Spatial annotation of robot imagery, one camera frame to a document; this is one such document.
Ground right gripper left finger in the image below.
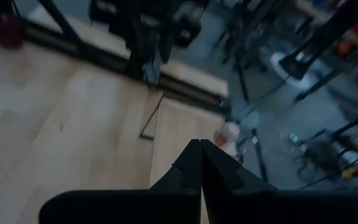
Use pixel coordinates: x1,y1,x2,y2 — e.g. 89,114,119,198
39,139,203,224

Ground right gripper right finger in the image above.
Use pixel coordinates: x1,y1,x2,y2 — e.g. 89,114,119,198
201,139,358,224

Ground small clear spice jar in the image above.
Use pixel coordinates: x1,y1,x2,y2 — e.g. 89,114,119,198
213,121,242,159

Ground red apple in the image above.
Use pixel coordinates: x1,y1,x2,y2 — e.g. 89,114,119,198
0,12,24,49

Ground black floor stand with cables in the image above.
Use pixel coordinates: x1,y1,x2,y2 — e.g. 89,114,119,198
290,108,358,190

